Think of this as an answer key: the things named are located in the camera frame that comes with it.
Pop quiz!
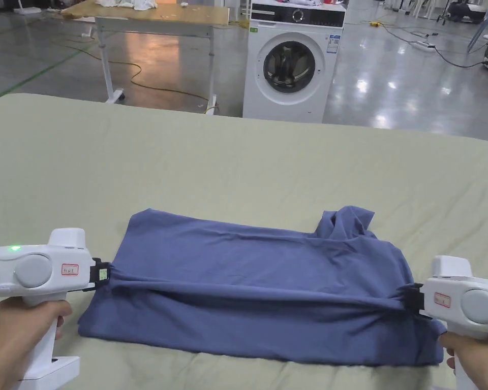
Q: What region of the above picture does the yellow floor cable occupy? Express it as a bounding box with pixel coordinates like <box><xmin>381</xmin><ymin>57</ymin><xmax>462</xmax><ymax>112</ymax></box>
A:
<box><xmin>63</xmin><ymin>40</ymin><xmax>220</xmax><ymax>115</ymax></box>

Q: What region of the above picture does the white washing machine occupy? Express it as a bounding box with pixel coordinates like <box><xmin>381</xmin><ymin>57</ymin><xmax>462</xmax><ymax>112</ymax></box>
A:
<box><xmin>242</xmin><ymin>0</ymin><xmax>348</xmax><ymax>123</ymax></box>

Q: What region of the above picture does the person's right hand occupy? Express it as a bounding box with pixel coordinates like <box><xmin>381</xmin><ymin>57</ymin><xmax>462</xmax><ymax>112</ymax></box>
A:
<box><xmin>441</xmin><ymin>330</ymin><xmax>488</xmax><ymax>390</ymax></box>

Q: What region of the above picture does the white power strip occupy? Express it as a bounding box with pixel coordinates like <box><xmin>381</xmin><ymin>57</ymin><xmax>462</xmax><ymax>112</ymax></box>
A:
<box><xmin>406</xmin><ymin>39</ymin><xmax>437</xmax><ymax>52</ymax></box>

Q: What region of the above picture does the bed with pale green sheet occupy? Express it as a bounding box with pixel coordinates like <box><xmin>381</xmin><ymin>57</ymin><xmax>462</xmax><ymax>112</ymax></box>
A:
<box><xmin>0</xmin><ymin>93</ymin><xmax>488</xmax><ymax>390</ymax></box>

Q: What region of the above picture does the black floor cable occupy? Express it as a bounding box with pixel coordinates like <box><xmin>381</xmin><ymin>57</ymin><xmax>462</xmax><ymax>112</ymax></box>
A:
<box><xmin>379</xmin><ymin>23</ymin><xmax>488</xmax><ymax>69</ymax></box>

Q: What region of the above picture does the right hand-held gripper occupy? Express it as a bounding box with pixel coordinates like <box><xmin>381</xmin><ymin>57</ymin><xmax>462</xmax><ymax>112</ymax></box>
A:
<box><xmin>398</xmin><ymin>255</ymin><xmax>488</xmax><ymax>390</ymax></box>

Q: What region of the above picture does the wooden table with white frame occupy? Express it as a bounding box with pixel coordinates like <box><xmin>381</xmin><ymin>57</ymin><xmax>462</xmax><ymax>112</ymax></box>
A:
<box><xmin>60</xmin><ymin>0</ymin><xmax>231</xmax><ymax>117</ymax></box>

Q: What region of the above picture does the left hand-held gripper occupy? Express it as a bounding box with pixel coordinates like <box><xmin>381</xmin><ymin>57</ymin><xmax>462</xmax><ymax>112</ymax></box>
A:
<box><xmin>0</xmin><ymin>228</ymin><xmax>114</xmax><ymax>383</ymax></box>

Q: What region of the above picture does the dark blue shirt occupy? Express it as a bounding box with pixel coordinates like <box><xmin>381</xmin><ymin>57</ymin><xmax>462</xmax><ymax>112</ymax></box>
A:
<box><xmin>77</xmin><ymin>206</ymin><xmax>447</xmax><ymax>367</ymax></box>

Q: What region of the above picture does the person's left hand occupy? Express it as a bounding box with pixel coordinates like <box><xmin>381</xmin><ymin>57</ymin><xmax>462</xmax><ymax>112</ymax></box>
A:
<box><xmin>0</xmin><ymin>301</ymin><xmax>74</xmax><ymax>390</ymax></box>

